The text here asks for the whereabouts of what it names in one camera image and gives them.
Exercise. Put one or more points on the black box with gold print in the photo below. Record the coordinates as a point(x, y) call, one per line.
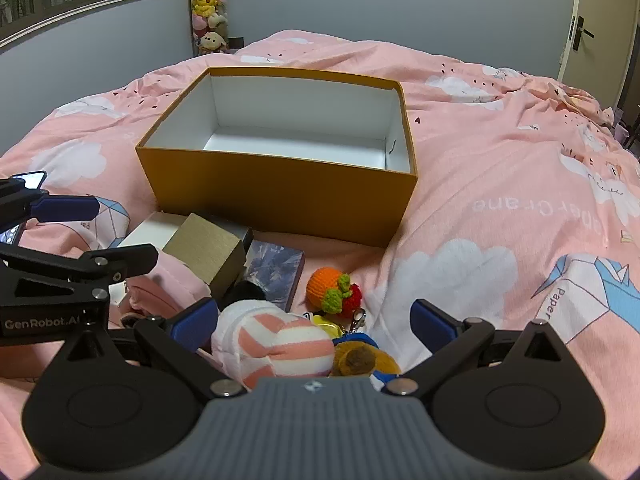
point(247, 242)

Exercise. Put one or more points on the illustrated card box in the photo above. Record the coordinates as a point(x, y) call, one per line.
point(275, 265)

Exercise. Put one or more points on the white pink-striped plush toy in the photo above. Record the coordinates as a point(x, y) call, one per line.
point(280, 350)

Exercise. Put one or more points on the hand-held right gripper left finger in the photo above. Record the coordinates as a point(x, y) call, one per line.
point(194, 324)

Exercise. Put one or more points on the pink pouch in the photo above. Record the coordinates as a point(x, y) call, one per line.
point(170, 280)

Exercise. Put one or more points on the white box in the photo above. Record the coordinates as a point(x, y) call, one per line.
point(150, 230)

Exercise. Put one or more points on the door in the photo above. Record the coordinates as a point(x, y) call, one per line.
point(610, 35)

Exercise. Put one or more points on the orange cardboard box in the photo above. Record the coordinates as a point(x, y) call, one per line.
point(275, 195)

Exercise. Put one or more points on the dark wall socket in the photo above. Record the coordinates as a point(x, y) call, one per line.
point(235, 43)

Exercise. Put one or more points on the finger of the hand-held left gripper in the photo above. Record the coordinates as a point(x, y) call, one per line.
point(67, 208)
point(127, 259)

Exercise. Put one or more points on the brown bear plush toy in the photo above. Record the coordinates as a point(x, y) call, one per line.
point(357, 357)

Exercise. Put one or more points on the stack of plush toys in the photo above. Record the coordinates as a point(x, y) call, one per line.
point(207, 5)

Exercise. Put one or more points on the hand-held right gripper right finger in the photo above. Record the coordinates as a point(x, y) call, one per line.
point(433, 326)

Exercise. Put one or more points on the pink printed blanket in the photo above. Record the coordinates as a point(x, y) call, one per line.
point(475, 160)

